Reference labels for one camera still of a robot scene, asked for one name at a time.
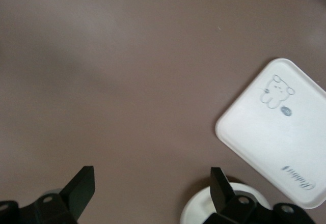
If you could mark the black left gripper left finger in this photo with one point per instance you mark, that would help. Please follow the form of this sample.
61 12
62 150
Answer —
76 191

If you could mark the round cream plate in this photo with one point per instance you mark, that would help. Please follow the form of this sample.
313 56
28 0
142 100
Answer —
196 208

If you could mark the brown table cover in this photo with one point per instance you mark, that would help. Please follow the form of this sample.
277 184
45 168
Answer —
127 81

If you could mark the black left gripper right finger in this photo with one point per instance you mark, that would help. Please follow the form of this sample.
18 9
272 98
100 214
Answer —
221 193

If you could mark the cream rabbit print tray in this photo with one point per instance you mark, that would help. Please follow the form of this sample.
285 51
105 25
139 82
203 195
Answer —
267 137

